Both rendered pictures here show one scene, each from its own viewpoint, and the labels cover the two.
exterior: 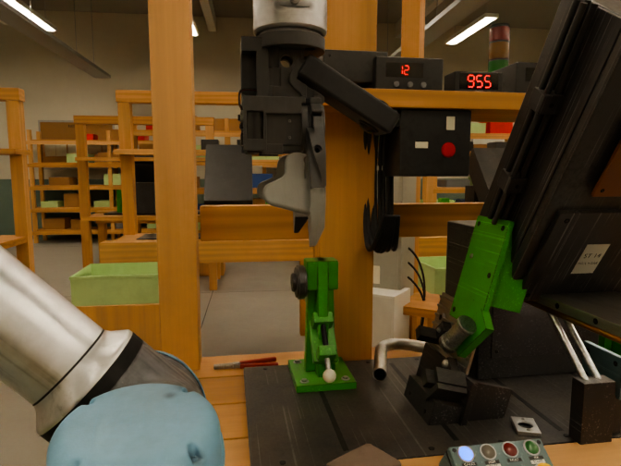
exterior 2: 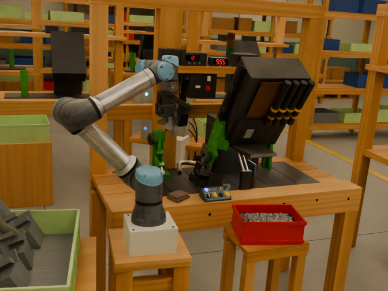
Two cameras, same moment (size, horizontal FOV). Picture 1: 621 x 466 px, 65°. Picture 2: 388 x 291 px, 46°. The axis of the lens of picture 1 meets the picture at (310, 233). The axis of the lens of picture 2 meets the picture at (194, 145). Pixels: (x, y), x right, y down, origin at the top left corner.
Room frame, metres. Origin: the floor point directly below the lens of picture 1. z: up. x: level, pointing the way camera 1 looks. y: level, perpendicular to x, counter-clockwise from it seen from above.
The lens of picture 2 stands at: (-1.52, 0.36, 1.82)
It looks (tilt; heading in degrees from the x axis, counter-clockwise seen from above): 16 degrees down; 347
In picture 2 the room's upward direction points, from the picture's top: 4 degrees clockwise
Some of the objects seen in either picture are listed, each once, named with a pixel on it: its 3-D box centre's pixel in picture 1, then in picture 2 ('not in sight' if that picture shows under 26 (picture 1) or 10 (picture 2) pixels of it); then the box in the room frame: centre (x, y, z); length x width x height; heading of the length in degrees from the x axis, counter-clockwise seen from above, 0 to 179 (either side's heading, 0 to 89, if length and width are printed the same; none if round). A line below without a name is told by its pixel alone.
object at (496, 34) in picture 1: (499, 34); (231, 36); (1.32, -0.49, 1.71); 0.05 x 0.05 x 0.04
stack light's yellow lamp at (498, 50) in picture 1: (498, 52); (230, 43); (1.32, -0.49, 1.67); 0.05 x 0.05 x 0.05
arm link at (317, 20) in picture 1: (290, 18); (169, 85); (0.52, 0.02, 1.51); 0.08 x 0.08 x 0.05
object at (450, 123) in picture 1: (425, 144); (199, 84); (1.19, -0.28, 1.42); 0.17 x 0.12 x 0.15; 99
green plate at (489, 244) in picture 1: (494, 271); (220, 136); (0.93, -0.36, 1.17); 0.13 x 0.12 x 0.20; 99
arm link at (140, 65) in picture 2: not in sight; (150, 68); (0.48, 0.11, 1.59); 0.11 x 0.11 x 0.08; 17
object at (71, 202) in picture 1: (114, 186); not in sight; (9.95, 3.98, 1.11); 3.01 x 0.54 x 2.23; 97
